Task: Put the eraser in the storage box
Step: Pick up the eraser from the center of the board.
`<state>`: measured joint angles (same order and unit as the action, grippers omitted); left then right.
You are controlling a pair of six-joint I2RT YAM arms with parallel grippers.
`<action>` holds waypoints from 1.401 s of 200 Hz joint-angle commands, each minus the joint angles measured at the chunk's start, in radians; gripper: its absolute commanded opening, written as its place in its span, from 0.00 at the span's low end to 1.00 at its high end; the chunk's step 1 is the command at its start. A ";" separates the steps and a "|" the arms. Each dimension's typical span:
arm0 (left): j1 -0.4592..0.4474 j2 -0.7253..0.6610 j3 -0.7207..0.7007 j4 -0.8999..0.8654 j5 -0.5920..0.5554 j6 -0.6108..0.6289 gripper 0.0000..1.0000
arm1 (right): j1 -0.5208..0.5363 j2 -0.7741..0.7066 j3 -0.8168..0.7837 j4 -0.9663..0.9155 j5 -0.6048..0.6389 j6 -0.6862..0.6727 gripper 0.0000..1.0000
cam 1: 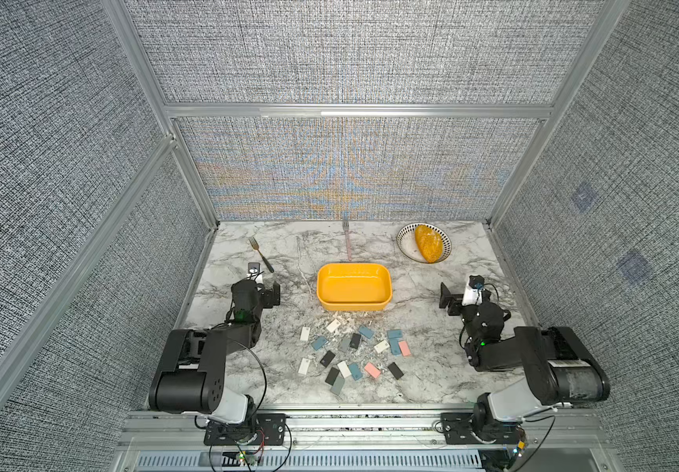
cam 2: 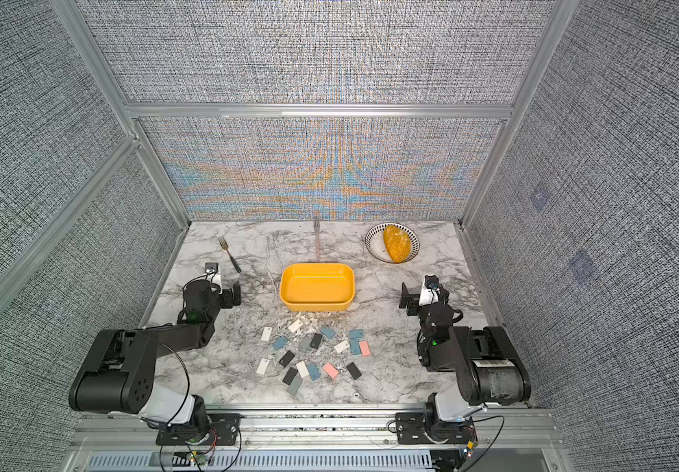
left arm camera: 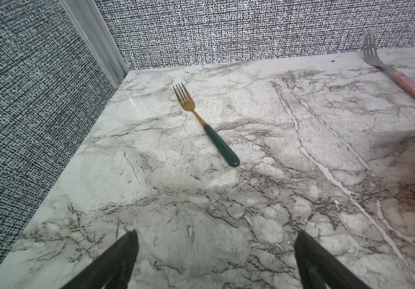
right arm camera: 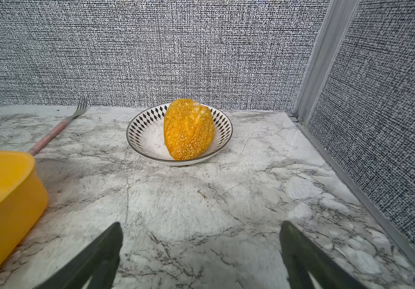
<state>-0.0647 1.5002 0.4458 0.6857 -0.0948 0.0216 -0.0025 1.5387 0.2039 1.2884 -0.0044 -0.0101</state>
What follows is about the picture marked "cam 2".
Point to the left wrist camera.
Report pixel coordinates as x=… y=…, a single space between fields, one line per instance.
x=213 y=276

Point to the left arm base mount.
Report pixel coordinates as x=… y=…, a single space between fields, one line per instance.
x=219 y=428

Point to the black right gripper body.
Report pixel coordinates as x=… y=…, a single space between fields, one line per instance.
x=414 y=304

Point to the pink eraser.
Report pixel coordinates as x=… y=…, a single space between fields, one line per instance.
x=365 y=349
x=331 y=370

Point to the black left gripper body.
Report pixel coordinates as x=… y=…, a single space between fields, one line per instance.
x=227 y=301

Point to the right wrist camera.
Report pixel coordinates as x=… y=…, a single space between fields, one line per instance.
x=430 y=291

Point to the gold fork dark handle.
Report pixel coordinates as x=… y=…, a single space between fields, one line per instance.
x=224 y=245

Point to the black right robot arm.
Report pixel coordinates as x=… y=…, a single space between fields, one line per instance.
x=485 y=363

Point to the white patterned plate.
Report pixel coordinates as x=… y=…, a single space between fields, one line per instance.
x=374 y=242

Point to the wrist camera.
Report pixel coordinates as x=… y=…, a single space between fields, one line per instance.
x=430 y=291
x=213 y=276

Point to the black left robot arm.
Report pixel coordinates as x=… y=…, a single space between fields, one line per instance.
x=118 y=373

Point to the yellow plastic storage box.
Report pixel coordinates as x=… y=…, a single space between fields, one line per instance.
x=317 y=287

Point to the white eraser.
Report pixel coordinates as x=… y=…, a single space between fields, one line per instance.
x=302 y=370
x=263 y=366
x=342 y=347
x=266 y=334
x=295 y=326

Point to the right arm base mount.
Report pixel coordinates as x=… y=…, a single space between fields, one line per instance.
x=424 y=429

